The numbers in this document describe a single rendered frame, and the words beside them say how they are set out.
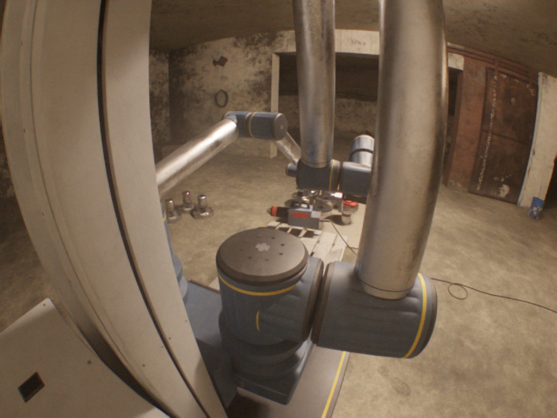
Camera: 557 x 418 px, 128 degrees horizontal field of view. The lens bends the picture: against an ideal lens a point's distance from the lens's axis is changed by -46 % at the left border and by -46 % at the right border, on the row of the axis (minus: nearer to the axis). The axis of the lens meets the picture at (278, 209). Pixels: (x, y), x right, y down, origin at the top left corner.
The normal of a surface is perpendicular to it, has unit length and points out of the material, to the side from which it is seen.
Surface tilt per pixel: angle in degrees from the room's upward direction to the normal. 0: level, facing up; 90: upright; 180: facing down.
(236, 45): 90
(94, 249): 90
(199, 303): 0
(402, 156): 81
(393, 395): 0
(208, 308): 0
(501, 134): 90
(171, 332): 90
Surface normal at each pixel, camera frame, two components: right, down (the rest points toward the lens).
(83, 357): 0.03, -0.91
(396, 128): -0.79, 0.11
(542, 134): -0.38, 0.38
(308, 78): -0.54, 0.63
